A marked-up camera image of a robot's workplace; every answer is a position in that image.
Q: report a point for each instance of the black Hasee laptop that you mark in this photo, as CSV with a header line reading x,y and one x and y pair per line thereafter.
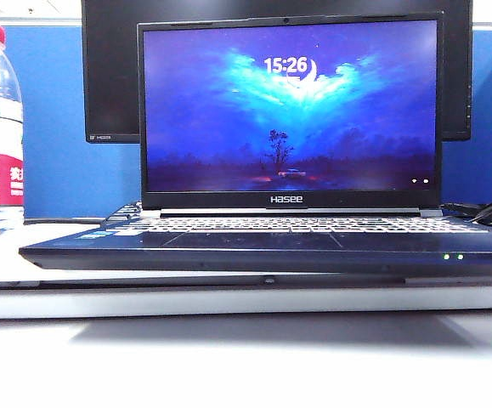
x,y
288,106

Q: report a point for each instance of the black ASUS monitor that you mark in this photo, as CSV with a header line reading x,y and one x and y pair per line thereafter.
x,y
109,85

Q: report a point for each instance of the blue partition panel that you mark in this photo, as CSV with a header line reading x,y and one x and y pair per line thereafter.
x,y
58,170

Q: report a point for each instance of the grey table edge rail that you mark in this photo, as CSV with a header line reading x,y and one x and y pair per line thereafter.
x,y
228,302

